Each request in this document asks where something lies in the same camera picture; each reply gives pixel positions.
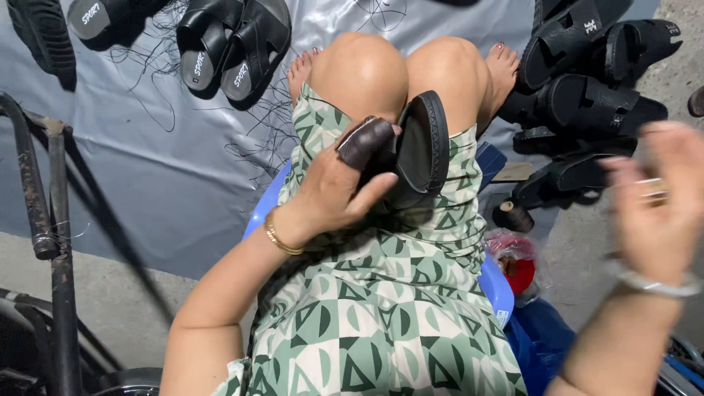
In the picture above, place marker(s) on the person's right hand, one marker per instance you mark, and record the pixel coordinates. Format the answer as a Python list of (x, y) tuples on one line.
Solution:
[(660, 236)]

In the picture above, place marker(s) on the person's left hand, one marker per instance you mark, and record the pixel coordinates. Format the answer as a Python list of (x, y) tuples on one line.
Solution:
[(319, 192)]

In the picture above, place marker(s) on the person's right fingers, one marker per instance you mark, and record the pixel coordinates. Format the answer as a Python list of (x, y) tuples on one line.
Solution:
[(654, 165)]

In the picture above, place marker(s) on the black sandal with ridged sole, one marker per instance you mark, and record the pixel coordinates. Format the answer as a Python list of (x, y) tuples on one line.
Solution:
[(421, 148)]

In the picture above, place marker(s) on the black buckled sandal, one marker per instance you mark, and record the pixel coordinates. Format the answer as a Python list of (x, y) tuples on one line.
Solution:
[(566, 176), (643, 47), (566, 47), (594, 104)]

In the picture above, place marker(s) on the silver bangle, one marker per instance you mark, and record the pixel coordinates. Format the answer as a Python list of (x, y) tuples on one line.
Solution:
[(657, 287)]

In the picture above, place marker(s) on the brown cardboard piece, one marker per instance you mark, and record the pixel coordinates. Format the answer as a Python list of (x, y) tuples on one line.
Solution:
[(512, 172)]

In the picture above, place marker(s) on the black thread spool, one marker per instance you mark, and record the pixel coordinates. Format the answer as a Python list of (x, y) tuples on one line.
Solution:
[(514, 215)]

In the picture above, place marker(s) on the dark blue box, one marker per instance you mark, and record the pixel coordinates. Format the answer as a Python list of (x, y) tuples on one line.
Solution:
[(489, 162)]

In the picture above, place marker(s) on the red spool in plastic bag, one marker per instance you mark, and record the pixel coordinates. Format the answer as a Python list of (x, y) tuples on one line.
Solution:
[(517, 269)]

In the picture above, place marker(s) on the blue plastic stool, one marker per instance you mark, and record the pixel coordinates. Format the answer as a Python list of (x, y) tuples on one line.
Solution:
[(496, 286)]

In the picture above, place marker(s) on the blue plastic bag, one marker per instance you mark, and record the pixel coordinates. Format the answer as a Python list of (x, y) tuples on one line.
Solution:
[(542, 341)]

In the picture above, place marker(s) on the person's right leg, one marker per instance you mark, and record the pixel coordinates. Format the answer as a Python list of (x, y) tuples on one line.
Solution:
[(448, 71)]

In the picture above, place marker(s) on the person's leg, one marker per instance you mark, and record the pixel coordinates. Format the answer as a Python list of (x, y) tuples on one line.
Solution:
[(448, 71), (360, 71)]

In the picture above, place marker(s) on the brown leather finger guard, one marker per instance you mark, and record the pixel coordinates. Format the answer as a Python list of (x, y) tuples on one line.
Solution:
[(363, 142)]

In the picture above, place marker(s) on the person's left leg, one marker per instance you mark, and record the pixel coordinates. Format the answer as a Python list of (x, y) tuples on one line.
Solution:
[(360, 71)]

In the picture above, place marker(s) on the black thread scraps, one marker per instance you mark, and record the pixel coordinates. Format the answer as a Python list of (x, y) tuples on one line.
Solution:
[(269, 132)]

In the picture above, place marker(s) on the black sandal with grey insole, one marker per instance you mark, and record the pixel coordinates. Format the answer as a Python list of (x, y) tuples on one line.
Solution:
[(256, 52), (206, 47), (96, 16)]

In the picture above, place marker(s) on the grey plastic sheet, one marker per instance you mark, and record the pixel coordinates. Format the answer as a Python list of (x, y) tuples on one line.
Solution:
[(165, 181)]

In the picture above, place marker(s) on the black sandal sole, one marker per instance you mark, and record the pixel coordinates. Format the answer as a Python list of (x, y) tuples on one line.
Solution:
[(44, 36)]

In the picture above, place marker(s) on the rusty metal frame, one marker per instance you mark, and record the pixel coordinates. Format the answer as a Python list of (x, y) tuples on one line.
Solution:
[(60, 275)]

